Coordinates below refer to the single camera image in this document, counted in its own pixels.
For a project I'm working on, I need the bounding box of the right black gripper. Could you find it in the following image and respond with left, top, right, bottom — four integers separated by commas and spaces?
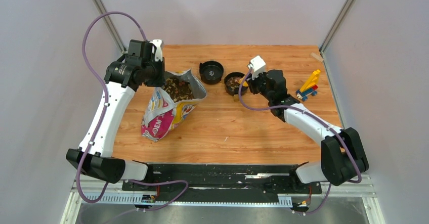
245, 69, 273, 102

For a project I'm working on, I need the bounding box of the pet food bag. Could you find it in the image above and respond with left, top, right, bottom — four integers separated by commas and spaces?
141, 69, 207, 142

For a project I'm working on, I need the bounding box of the yellow plastic scoop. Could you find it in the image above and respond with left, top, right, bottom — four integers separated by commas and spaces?
239, 78, 248, 87

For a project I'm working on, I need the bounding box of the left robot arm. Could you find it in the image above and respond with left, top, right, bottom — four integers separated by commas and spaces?
66, 39, 165, 190

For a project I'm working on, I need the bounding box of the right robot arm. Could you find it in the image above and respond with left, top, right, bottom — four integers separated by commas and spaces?
244, 69, 369, 193

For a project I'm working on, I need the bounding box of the pet food kibble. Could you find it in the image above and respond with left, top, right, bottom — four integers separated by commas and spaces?
161, 77, 194, 103

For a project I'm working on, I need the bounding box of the black bowl right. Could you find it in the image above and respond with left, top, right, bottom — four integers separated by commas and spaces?
224, 72, 245, 96

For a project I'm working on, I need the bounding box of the black bowl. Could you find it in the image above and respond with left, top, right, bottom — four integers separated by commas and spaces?
199, 61, 224, 85
224, 72, 245, 96

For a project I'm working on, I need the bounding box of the colourful toy block figure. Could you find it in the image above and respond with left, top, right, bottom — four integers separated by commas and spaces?
296, 69, 321, 102

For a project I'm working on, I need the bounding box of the black bowl left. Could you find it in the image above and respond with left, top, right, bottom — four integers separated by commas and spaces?
199, 61, 224, 85

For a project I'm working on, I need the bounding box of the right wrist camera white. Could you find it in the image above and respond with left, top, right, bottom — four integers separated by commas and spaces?
247, 55, 267, 79

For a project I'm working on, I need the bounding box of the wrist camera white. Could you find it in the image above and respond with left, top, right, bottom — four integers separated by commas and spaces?
149, 39, 164, 62
247, 55, 267, 79

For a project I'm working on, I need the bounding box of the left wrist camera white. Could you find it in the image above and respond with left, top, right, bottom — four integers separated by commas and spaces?
149, 39, 164, 62

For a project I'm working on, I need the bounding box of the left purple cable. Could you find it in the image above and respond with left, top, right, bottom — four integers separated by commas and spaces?
75, 11, 190, 216

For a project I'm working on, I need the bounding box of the purple cable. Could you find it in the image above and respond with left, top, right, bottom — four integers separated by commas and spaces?
75, 11, 190, 216
237, 70, 363, 216

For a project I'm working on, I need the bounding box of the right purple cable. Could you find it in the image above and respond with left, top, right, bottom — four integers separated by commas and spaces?
237, 70, 363, 216

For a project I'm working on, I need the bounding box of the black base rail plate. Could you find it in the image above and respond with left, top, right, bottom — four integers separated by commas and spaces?
122, 164, 322, 204

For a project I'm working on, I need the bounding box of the left aluminium frame post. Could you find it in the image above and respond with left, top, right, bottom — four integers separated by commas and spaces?
83, 0, 127, 52

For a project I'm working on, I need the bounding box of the aluminium frame post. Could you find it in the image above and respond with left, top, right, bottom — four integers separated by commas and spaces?
83, 0, 127, 52
319, 0, 356, 56

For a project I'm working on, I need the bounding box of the right aluminium frame post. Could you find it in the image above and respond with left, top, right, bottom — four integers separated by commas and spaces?
319, 0, 356, 56

